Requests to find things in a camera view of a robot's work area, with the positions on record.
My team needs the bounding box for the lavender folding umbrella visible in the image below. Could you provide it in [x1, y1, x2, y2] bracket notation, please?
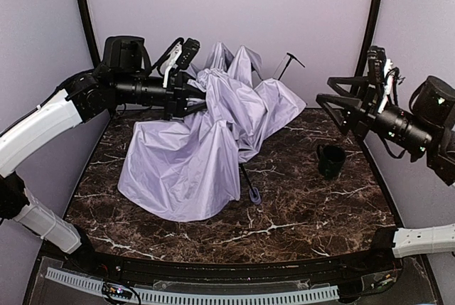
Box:
[117, 42, 306, 223]

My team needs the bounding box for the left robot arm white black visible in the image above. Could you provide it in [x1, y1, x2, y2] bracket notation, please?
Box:
[1, 36, 206, 256]

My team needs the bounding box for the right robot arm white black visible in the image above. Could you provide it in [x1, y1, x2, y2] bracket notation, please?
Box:
[316, 76, 454, 259]

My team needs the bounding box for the dark green mug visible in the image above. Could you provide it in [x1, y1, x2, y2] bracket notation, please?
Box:
[316, 145, 346, 181]

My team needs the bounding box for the right black corner post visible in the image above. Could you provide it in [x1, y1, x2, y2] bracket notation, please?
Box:
[354, 0, 381, 76]

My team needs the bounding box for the black corner post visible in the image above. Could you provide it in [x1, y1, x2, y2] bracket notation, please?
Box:
[354, 0, 381, 76]
[77, 0, 101, 67]

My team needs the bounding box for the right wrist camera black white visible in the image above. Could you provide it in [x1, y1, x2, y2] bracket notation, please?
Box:
[365, 45, 406, 112]

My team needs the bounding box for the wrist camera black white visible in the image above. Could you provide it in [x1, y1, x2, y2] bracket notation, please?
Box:
[365, 45, 406, 112]
[162, 38, 200, 88]

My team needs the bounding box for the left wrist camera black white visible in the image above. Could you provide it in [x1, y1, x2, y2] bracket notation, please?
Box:
[162, 38, 200, 88]

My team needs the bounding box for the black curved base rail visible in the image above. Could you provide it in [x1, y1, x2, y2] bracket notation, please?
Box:
[35, 239, 424, 287]

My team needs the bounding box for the left black corner post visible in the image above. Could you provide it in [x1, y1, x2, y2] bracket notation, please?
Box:
[77, 0, 101, 67]

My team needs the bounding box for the small circuit board with wires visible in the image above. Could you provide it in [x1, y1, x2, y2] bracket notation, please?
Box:
[101, 282, 142, 305]

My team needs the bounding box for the white slotted cable duct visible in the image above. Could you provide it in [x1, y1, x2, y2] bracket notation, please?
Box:
[45, 267, 340, 304]

